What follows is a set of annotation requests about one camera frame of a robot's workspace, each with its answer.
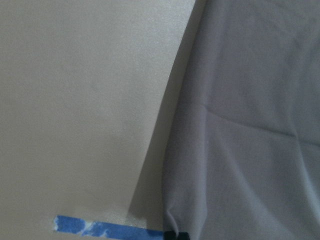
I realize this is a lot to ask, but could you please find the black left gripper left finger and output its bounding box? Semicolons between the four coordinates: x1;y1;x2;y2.
163;231;178;240

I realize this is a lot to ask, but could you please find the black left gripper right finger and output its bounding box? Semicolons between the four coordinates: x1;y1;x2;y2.
177;232;190;240

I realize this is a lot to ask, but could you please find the dark brown t-shirt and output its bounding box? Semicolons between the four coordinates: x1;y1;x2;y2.
162;0;320;240

